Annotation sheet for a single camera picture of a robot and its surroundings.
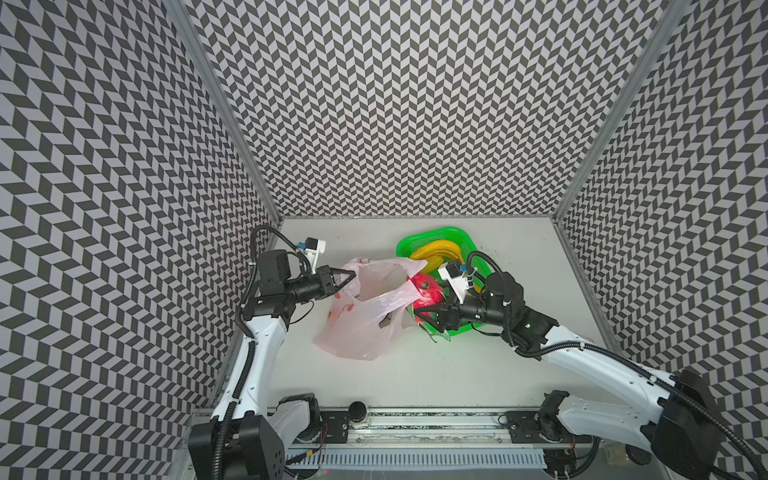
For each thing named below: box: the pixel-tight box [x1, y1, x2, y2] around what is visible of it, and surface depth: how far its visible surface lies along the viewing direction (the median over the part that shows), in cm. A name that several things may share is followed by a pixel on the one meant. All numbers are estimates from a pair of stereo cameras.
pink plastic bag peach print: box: [314, 257, 429, 361], surface depth 69 cm
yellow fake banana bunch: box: [410, 240, 464, 274], surface depth 98 cm
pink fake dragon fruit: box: [409, 273, 446, 323], surface depth 67 cm
